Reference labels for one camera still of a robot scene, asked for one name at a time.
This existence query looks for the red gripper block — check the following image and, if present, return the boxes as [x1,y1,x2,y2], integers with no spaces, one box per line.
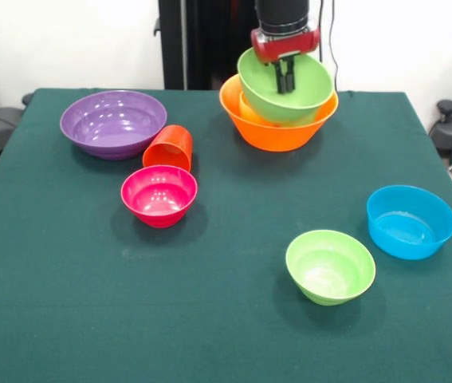
[250,26,323,96]

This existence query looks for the large green bowl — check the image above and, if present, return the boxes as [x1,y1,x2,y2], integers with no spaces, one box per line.
[236,46,336,125]

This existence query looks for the yellow cup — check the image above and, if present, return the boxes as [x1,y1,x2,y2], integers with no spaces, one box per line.
[238,91,279,128]

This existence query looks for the large orange bowl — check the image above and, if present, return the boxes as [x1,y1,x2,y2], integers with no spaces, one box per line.
[218,73,340,153]

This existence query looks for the red-orange cup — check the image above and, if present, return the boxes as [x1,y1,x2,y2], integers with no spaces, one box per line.
[142,124,194,173]

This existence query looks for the pink bowl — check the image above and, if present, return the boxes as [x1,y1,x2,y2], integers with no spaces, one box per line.
[120,164,199,229]

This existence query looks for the purple bowl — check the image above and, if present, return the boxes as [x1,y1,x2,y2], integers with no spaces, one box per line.
[59,89,168,161]

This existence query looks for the blue bowl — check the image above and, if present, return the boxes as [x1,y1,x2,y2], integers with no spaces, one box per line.
[366,184,452,262]

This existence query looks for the small green bowl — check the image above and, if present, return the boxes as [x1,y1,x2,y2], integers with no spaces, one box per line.
[285,229,377,307]

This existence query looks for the dark green table cloth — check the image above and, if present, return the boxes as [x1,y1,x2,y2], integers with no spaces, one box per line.
[0,87,452,383]

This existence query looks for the black wall cable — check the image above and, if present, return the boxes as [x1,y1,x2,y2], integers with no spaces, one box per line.
[316,0,340,92]

